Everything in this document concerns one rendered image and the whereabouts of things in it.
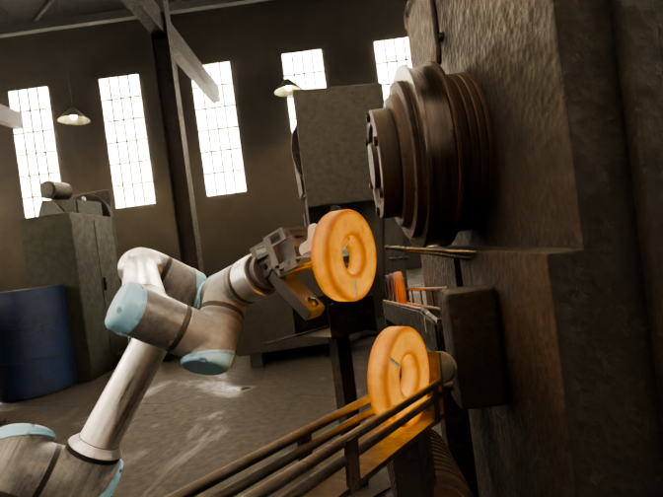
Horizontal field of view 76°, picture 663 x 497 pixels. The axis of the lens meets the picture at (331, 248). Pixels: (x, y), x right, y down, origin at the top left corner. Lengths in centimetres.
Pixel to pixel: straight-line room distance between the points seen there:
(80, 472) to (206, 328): 73
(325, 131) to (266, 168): 769
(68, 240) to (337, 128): 255
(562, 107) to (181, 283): 107
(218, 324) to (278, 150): 1072
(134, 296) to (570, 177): 72
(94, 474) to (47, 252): 319
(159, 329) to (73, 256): 355
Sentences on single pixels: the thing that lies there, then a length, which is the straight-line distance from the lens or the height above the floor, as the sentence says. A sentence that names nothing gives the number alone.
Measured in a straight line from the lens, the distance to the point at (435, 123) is 95.
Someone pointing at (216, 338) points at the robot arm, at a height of 78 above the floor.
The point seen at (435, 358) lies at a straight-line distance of 77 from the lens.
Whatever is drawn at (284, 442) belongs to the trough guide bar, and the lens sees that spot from 54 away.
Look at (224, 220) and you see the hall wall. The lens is 1151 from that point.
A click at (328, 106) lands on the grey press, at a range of 388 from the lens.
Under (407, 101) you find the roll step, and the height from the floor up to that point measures 122.
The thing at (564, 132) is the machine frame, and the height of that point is 105.
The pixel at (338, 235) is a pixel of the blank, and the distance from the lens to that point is 67.
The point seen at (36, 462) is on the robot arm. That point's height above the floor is 46.
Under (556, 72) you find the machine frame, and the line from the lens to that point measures 77.
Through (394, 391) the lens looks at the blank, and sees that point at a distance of 66.
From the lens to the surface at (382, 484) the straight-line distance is 182.
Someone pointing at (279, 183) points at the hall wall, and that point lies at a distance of 1132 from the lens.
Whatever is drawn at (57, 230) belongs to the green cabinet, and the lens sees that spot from 440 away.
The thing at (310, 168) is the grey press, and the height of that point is 160.
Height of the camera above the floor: 93
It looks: 1 degrees down
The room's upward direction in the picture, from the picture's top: 7 degrees counter-clockwise
